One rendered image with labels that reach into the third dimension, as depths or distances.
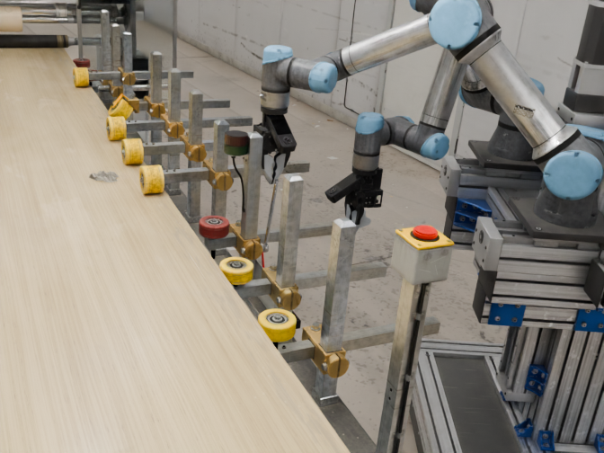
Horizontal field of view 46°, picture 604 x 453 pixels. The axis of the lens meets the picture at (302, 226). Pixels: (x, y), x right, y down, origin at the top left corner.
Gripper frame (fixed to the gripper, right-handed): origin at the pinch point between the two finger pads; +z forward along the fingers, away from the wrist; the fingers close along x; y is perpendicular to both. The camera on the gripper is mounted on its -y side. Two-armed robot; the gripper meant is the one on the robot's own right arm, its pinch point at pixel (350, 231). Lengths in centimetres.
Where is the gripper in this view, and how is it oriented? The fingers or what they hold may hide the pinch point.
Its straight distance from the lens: 212.3
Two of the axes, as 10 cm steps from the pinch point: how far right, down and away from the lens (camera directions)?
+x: -4.1, -4.0, 8.2
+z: -0.8, 9.1, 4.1
